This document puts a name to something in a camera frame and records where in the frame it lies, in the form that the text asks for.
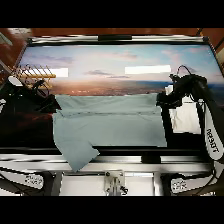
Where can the white garment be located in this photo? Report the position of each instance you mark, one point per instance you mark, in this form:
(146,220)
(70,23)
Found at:
(185,120)

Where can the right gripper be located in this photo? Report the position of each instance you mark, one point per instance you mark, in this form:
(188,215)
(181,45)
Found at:
(167,100)

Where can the grey-green T-shirt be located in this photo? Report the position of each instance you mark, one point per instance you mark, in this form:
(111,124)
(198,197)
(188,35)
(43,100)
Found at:
(110,123)

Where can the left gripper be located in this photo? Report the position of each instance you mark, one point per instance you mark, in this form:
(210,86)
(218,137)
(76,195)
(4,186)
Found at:
(51,105)

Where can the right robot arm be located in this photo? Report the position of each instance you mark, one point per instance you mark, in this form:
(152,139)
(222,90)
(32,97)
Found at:
(213,133)

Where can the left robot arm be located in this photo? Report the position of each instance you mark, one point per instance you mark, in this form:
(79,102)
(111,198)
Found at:
(33,181)

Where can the silver frame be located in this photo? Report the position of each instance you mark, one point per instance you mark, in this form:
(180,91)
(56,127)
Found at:
(186,165)

